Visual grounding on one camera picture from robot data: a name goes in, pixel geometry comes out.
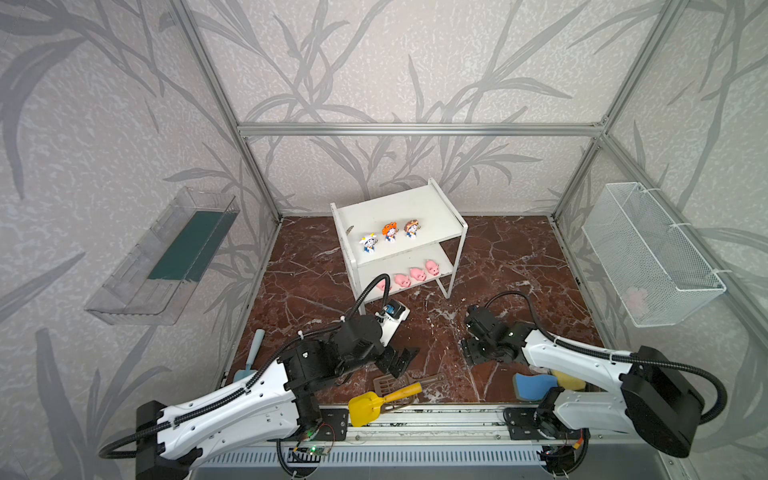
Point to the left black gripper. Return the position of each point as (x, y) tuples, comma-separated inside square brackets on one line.
[(391, 355)]

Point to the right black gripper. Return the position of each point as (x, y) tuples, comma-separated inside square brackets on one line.
[(474, 346)]

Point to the white blue small figurine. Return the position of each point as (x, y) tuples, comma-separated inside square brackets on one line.
[(369, 242)]

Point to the orange blue cat figurine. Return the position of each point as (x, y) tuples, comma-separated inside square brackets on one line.
[(390, 231)]

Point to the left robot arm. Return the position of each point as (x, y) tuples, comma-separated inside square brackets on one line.
[(305, 365)]

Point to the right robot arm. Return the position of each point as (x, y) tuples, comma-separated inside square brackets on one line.
[(641, 396)]

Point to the white two-tier shelf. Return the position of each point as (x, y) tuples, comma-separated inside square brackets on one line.
[(399, 242)]

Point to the brown slotted spatula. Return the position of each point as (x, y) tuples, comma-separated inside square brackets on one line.
[(388, 384)]

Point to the yellow toy shovel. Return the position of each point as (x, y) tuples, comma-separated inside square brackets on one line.
[(366, 408)]

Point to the blue sponge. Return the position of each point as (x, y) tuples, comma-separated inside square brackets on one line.
[(533, 388)]

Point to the yellow sponge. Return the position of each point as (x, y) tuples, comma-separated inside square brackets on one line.
[(569, 382)]

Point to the green circuit board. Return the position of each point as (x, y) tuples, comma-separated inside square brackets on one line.
[(310, 454)]

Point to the light blue round object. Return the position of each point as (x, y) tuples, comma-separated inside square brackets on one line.
[(255, 345)]

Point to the pink toy in basket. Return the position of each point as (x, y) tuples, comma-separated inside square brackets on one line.
[(635, 301)]

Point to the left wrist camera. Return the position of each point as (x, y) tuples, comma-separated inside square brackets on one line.
[(390, 317)]

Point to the aluminium front rail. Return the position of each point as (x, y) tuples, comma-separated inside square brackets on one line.
[(420, 426)]

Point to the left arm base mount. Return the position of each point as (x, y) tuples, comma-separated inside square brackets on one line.
[(320, 423)]

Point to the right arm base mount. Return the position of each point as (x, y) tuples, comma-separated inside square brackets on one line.
[(535, 424)]

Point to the white wire mesh basket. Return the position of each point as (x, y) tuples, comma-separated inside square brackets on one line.
[(640, 245)]

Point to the clear plastic wall bin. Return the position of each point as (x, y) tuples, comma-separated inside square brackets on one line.
[(156, 280)]

